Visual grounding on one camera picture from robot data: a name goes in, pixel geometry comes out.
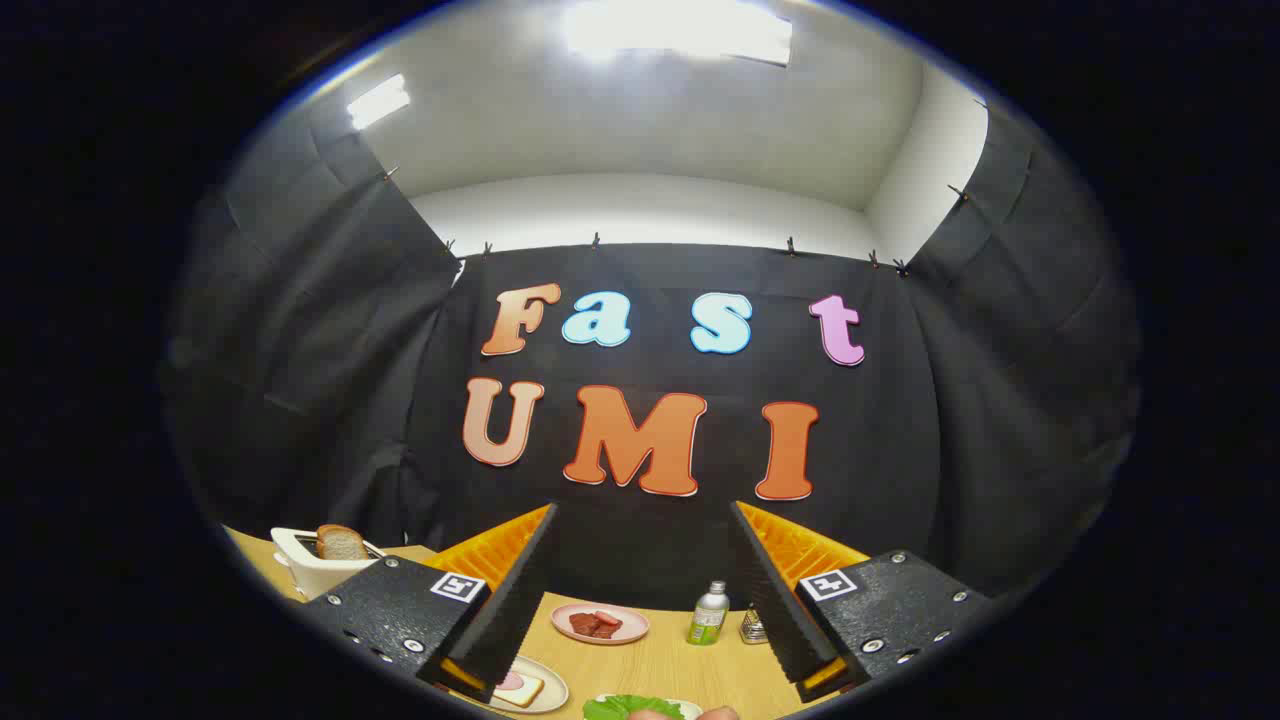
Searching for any round white plate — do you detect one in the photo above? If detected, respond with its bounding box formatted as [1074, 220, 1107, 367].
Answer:
[487, 655, 570, 714]

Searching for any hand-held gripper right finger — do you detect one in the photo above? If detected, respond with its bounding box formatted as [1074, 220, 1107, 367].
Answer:
[728, 500, 993, 704]

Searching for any pink plate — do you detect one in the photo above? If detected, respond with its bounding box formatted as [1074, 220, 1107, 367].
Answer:
[551, 602, 651, 646]

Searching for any toasted bread slice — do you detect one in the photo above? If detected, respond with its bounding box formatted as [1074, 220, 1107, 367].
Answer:
[316, 524, 371, 561]

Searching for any green lettuce leaf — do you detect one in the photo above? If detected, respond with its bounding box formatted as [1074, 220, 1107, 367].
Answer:
[583, 695, 686, 720]

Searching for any small ceiling light panel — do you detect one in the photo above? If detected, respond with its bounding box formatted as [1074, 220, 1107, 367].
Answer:
[347, 74, 412, 131]

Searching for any large ceiling light panel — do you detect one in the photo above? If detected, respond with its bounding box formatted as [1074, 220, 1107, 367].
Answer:
[562, 0, 794, 67]

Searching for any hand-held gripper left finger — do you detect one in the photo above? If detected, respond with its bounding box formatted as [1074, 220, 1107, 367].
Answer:
[300, 503, 559, 704]

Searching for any green label metal bottle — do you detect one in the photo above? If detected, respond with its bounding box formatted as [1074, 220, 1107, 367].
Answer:
[687, 581, 730, 646]

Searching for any black backdrop cloth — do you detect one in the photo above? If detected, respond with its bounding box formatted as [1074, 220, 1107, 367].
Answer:
[160, 95, 1141, 613]

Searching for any white toaster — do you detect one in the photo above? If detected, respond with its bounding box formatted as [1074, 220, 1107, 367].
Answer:
[270, 527, 386, 601]

